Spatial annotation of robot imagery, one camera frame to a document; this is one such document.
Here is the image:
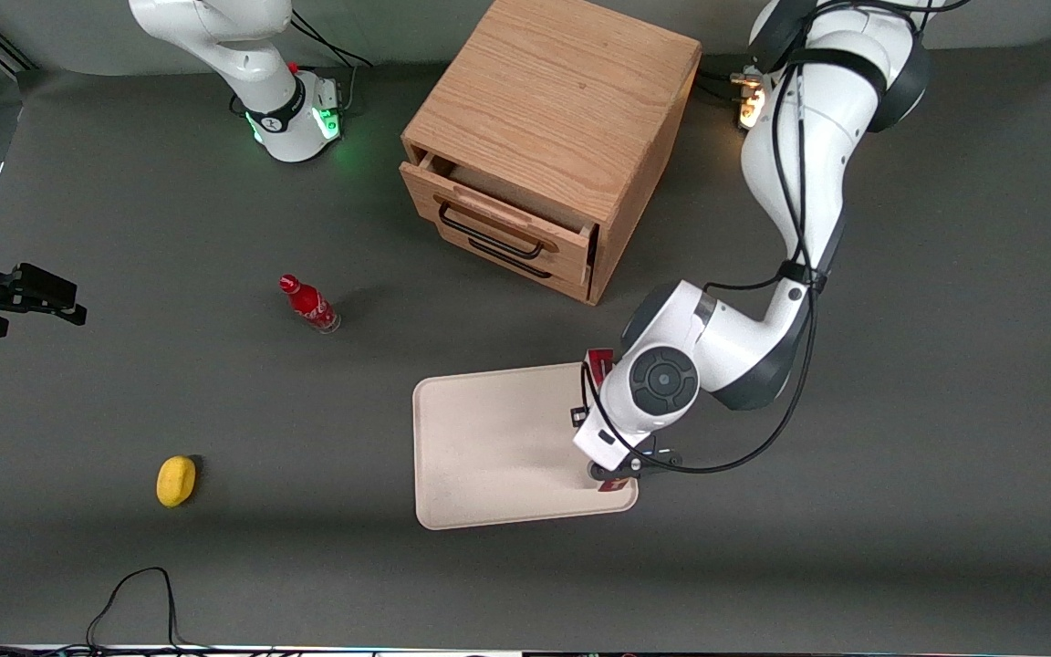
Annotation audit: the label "aluminium frame rail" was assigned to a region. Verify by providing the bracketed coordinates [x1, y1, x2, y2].
[0, 16, 39, 76]

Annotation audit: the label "beige rectangular tray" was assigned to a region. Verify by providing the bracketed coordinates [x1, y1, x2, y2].
[412, 361, 640, 531]

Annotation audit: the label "yellow lemon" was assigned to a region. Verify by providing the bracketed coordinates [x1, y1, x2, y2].
[156, 455, 199, 508]

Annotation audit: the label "wooden drawer with open gap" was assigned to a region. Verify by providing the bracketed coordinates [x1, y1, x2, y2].
[401, 153, 598, 275]

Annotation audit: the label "red cola bottle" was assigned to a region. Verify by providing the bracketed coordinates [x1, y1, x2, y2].
[279, 274, 342, 335]

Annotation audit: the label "black cables at arm base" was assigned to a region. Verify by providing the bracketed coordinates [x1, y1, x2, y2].
[230, 7, 375, 115]
[697, 64, 754, 103]

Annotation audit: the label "black looped cable at table edge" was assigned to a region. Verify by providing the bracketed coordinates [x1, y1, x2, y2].
[0, 567, 216, 657]

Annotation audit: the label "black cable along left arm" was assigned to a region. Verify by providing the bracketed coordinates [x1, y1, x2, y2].
[578, 0, 946, 476]

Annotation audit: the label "black cables at left arm base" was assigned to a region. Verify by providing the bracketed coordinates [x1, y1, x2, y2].
[697, 64, 754, 103]

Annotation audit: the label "black handle of closed drawer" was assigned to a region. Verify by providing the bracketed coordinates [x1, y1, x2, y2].
[468, 237, 553, 279]

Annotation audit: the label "closed wooden drawer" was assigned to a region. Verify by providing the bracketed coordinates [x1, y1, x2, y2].
[439, 228, 596, 306]

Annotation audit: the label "black handle of open drawer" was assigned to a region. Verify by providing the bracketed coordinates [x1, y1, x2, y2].
[439, 203, 546, 260]

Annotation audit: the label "black cables at right arm base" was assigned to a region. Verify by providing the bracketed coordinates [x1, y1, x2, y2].
[230, 7, 375, 115]

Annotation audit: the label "red and white cookie box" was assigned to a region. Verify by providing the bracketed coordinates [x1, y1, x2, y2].
[583, 348, 633, 495]

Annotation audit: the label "oak wooden drawer cabinet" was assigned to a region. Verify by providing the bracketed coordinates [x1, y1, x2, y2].
[401, 0, 702, 307]

